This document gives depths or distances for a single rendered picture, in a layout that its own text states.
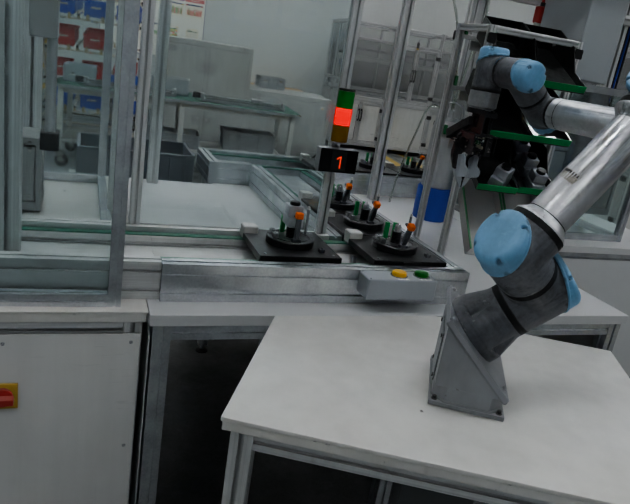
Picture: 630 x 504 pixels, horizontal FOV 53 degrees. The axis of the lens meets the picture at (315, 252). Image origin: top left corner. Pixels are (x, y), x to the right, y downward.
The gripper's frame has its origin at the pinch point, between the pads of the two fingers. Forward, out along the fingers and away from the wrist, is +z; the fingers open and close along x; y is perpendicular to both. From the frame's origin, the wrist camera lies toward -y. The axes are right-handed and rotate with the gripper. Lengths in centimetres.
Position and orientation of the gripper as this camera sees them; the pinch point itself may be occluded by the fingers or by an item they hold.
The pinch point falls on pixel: (459, 181)
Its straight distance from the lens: 176.6
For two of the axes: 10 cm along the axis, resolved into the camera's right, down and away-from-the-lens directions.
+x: 9.3, 0.4, 3.6
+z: -1.5, 9.4, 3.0
